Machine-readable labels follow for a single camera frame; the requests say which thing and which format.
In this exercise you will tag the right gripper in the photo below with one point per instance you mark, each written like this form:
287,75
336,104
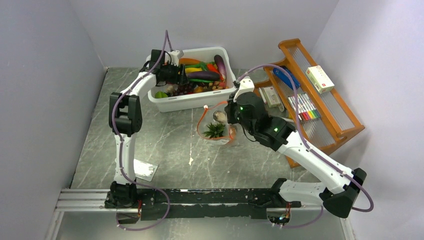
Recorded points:
229,109

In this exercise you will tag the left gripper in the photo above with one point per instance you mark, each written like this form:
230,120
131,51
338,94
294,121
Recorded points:
182,78

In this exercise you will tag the toy dark grapes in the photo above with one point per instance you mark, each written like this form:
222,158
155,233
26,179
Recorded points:
184,89

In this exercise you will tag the toy grey fish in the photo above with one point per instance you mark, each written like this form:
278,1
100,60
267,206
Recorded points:
220,117

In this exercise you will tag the toy pineapple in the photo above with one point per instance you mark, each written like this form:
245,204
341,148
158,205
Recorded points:
219,134

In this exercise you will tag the clear zip top bag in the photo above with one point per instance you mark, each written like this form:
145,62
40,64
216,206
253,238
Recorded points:
206,118

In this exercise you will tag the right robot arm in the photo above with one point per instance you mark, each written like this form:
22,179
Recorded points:
338,186

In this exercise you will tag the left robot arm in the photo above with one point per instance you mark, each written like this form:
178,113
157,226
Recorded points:
125,120

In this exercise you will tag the toy yellow banana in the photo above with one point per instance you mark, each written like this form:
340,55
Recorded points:
193,70

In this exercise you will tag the toy orange papaya slice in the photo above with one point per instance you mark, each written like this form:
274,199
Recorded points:
189,61

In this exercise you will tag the toy green chili pepper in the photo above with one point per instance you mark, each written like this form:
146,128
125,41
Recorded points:
201,64

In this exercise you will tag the toy purple eggplant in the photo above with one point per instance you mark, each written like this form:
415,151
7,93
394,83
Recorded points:
204,75

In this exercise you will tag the toy green lime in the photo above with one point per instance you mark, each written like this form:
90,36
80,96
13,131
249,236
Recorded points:
160,95

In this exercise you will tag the toy red chili pepper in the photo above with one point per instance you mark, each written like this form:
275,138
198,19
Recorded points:
212,68

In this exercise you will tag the white plastic bin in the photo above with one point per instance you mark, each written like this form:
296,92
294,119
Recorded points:
197,99

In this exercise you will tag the small white box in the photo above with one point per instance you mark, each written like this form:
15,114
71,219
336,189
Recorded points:
272,98

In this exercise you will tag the blue stapler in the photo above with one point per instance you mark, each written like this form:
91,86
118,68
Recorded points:
285,79

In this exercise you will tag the wooden shelf rack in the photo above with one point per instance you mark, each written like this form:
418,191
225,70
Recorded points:
337,124

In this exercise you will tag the coloured marker set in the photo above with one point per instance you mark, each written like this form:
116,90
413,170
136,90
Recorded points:
306,109

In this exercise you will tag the white red box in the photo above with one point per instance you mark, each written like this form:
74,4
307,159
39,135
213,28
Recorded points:
319,79

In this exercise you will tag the flat clear packet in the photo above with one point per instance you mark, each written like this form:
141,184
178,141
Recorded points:
144,170

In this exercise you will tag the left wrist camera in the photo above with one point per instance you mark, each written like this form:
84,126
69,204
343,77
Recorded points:
174,57

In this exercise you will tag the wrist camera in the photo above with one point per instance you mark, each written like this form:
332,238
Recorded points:
244,85
174,57

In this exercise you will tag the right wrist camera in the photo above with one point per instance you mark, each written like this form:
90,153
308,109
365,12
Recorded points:
244,85

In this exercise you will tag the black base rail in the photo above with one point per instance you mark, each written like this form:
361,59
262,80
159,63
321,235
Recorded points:
172,203

